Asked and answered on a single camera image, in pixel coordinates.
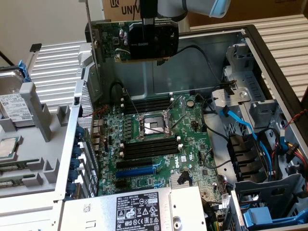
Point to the long black expansion slot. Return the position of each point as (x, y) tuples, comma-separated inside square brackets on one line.
[(134, 164)]

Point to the silver power supply unit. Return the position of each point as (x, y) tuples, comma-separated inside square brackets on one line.
[(96, 216)]

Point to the metal disk bay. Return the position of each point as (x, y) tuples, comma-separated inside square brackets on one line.
[(243, 81)]

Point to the round coin battery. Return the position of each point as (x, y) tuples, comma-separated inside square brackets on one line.
[(190, 103)]

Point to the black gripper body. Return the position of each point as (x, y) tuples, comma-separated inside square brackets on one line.
[(148, 8)]

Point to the grey plastic parts rack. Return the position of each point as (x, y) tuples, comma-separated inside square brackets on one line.
[(36, 154)]

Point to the green motherboard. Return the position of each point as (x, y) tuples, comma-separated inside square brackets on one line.
[(192, 144)]

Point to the small black box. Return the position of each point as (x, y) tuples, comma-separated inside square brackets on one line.
[(76, 100)]

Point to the black RAM slot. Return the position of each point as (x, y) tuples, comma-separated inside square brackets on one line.
[(156, 141), (151, 101), (156, 149), (156, 145), (156, 153), (151, 105), (151, 98), (151, 108)]

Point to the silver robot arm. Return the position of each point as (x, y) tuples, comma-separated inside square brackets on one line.
[(168, 7)]

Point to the silver open PC case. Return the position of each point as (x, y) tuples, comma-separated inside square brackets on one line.
[(168, 79)]

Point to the long blue expansion slot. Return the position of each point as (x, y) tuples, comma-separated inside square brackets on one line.
[(134, 172)]

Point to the brown cardboard box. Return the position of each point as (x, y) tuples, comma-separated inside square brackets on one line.
[(115, 14)]

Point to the dark grey drive cage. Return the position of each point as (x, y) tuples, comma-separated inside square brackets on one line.
[(264, 192)]

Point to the green RAM stick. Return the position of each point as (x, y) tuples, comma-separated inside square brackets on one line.
[(12, 167), (10, 184)]

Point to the blue plastic disk carrier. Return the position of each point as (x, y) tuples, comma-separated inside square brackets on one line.
[(257, 216)]

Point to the silver chipset heatsink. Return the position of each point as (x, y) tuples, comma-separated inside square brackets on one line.
[(173, 180)]

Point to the green graphics card black shroud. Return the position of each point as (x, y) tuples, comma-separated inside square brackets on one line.
[(110, 41)]

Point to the CPU socket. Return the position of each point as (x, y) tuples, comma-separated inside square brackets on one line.
[(154, 126)]

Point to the silver CPU chip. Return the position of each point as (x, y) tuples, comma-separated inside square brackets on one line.
[(7, 148)]

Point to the short black expansion slot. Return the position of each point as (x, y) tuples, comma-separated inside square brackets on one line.
[(121, 184)]

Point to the black ribbed plastic bracket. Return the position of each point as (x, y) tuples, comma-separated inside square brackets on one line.
[(243, 156)]

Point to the black profile end cap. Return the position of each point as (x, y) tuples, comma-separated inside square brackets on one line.
[(35, 47)]

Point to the hard disk with blue carrier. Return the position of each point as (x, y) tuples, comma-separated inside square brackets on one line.
[(12, 91)]

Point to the thin metal locking lever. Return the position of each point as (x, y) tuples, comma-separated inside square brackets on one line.
[(131, 102), (179, 119)]

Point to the blue card retention clip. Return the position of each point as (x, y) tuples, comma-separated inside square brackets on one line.
[(80, 133), (75, 163), (77, 148), (73, 176), (71, 189)]

